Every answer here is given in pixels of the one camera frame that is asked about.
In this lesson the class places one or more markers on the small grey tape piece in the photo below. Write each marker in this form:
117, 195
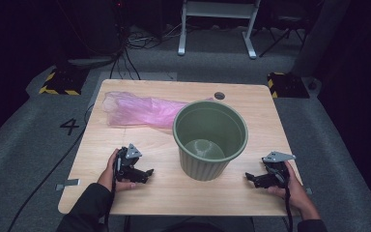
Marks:
308, 191

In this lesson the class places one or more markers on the grey curtain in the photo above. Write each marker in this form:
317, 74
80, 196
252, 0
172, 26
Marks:
319, 38

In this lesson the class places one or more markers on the person's left hand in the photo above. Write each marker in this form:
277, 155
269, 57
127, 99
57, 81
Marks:
107, 175

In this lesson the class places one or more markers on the green ribbed bin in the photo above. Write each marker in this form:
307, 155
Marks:
203, 167

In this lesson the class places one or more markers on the pink plastic bag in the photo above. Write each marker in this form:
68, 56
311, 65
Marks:
135, 111

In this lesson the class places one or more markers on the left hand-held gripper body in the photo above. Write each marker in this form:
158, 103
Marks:
124, 167

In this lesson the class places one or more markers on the person's right hand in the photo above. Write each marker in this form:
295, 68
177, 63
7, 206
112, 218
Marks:
298, 193

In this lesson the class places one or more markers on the white metal stand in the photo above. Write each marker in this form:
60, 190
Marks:
217, 9

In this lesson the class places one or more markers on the grey tape strip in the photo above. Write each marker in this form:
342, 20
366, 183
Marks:
67, 184

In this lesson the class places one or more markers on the black yellow striped base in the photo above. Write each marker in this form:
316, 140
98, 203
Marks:
62, 82
288, 86

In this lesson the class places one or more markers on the black tripod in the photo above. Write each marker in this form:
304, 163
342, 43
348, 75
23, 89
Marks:
283, 34

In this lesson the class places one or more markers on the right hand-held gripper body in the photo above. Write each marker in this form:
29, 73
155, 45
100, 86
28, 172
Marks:
278, 172

